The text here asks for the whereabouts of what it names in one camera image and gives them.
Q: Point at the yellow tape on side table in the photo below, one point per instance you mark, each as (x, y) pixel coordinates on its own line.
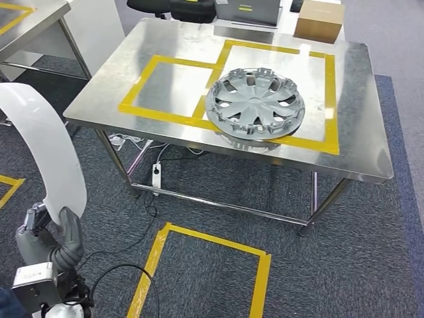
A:
(13, 21)

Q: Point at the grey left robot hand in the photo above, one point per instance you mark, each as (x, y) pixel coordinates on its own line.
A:
(36, 245)

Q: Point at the grey wheel hubcap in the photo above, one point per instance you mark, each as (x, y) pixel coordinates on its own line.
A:
(255, 105)

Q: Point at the yellow floor tape square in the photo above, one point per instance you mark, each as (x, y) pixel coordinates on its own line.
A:
(212, 240)

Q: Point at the white power adapter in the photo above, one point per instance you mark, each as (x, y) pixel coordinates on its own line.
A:
(116, 141)

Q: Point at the black office chair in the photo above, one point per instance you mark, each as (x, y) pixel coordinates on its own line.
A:
(149, 5)

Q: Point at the steel side table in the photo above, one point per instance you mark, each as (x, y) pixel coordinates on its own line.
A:
(33, 35)

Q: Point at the white office desk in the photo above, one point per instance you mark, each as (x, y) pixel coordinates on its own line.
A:
(287, 24)

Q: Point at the white curved plastic part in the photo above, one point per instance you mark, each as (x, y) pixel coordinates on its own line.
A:
(50, 149)

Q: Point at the stainless steel workbench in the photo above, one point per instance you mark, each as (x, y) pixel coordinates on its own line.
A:
(165, 39)

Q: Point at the large yellow tape frame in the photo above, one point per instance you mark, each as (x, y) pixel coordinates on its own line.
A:
(331, 105)

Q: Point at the grey laptop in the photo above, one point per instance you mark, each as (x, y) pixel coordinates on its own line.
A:
(248, 11)

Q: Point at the small yellow tape frame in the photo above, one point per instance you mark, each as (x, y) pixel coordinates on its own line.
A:
(155, 113)

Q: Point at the black equipment case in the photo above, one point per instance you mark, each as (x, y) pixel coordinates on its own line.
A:
(192, 11)

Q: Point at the white power strip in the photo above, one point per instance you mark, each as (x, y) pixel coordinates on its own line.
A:
(156, 175)

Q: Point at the brown cardboard box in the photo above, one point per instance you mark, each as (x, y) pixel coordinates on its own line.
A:
(318, 19)

